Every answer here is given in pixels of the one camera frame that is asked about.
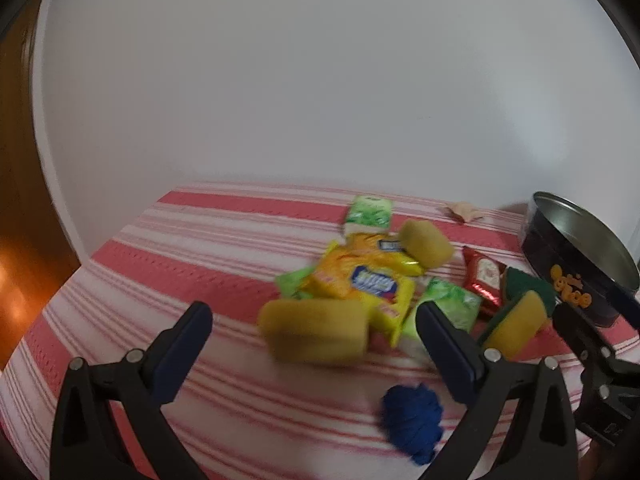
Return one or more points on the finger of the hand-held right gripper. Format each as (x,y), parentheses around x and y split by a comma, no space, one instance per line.
(580,332)

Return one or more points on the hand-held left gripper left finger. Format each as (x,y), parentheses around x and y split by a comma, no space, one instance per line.
(185,345)

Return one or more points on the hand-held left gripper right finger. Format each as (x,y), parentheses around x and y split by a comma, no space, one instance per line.
(450,355)

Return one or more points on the green tissue pack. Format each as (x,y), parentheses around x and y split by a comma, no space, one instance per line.
(367,212)
(460,305)
(290,282)

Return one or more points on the yellow green scouring sponge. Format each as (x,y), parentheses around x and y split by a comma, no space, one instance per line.
(530,285)
(517,322)

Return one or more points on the round cookie tin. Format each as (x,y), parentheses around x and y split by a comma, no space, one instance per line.
(550,255)

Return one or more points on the red snack packet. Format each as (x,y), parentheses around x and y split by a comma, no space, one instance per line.
(482,272)

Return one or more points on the plain yellow sponge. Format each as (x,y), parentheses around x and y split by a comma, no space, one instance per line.
(315,330)
(425,242)

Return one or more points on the yellow snack packet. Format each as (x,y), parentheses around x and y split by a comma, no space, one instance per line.
(350,270)

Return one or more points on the blue yarn ball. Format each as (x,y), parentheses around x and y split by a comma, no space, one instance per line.
(410,420)

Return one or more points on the beige crumpled paper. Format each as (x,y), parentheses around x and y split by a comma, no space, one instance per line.
(465,210)

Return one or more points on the wooden door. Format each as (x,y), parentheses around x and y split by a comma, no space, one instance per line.
(20,210)

